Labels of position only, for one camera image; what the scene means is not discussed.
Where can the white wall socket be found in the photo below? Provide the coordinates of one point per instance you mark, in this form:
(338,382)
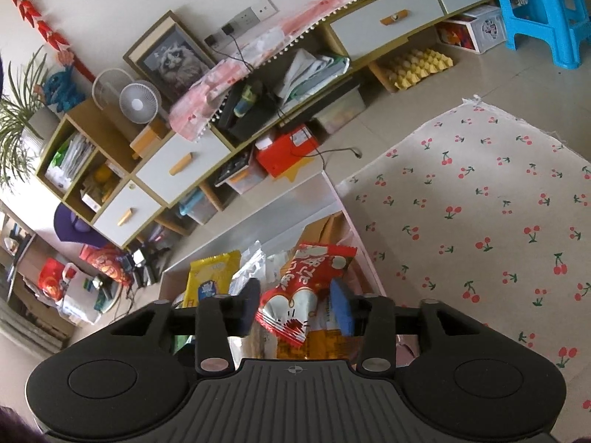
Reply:
(256,14)

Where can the black power plug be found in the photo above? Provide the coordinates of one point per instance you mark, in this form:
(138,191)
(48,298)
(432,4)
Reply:
(226,30)

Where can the potted green plant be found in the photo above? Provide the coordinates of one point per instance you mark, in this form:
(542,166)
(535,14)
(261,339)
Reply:
(18,120)

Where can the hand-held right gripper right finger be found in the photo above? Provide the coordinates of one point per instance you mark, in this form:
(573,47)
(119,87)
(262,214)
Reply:
(344,307)

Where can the black basket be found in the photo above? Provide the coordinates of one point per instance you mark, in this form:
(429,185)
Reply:
(249,124)

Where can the black camera device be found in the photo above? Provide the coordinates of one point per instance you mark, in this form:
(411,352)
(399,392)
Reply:
(138,263)

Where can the purple cap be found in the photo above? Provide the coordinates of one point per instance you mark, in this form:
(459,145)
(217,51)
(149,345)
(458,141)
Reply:
(69,228)

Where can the red box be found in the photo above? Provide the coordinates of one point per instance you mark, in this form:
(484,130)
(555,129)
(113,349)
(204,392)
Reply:
(281,152)

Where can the gold snack packet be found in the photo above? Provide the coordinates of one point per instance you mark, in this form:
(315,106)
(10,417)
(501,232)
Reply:
(328,230)

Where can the wooden cabinet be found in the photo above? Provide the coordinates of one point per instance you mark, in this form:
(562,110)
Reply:
(78,115)

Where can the tan cardboard box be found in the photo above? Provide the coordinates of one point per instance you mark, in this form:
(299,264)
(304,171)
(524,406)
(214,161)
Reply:
(147,140)

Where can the yellow snack packet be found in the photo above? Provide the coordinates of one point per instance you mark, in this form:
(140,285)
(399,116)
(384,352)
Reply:
(210,277)

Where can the framed cat picture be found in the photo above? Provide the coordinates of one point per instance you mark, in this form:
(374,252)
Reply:
(175,62)

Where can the brown shelf unit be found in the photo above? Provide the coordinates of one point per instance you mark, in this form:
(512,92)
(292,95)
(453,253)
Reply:
(21,258)

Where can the cherry print cloth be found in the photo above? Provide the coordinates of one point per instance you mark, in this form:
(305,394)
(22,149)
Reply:
(485,221)

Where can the yellow egg tray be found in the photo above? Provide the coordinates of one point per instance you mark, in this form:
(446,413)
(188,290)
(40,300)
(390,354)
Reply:
(415,69)

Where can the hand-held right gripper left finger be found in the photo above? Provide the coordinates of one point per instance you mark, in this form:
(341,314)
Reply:
(247,307)

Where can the pink cardboard box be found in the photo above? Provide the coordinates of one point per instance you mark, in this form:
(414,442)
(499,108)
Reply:
(258,221)

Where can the clear bin with blue lid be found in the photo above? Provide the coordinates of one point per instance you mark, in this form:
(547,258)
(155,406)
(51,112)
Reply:
(198,210)

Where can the dark fuzzy clothing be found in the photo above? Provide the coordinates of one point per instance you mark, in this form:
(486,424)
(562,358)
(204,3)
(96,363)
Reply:
(16,427)

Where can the clear bin with dark lid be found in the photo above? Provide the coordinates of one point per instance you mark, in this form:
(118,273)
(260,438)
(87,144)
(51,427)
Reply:
(249,180)

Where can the white desk fan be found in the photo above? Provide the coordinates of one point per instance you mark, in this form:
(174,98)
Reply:
(138,101)

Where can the pink tasselled cloth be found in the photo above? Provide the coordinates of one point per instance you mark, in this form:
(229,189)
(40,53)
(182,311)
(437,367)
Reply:
(194,110)

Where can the red gift bag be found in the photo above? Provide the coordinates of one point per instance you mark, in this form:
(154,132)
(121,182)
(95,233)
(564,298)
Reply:
(108,263)

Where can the clear storage bin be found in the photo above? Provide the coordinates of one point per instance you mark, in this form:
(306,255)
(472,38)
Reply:
(341,110)

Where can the white shopping bag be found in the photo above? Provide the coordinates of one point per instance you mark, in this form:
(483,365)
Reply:
(74,307)

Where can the stack of papers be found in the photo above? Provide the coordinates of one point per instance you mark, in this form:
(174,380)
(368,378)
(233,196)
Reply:
(304,74)

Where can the red paper decoration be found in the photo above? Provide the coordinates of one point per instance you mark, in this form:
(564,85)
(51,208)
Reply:
(37,21)

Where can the orange snack packet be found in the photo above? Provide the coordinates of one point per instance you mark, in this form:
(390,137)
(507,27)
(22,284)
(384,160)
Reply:
(318,344)

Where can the white curtain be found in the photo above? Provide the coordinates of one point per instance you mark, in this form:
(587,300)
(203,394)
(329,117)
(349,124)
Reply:
(27,330)

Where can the blue plush toy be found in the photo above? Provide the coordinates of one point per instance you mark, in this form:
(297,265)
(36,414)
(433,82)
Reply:
(64,92)

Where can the red and white snack packet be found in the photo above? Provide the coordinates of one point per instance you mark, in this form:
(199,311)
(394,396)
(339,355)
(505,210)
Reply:
(300,286)

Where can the blue plastic stool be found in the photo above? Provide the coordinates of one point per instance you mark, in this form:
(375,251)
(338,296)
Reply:
(554,37)

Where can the white printed box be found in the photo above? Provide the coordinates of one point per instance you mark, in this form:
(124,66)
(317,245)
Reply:
(489,27)

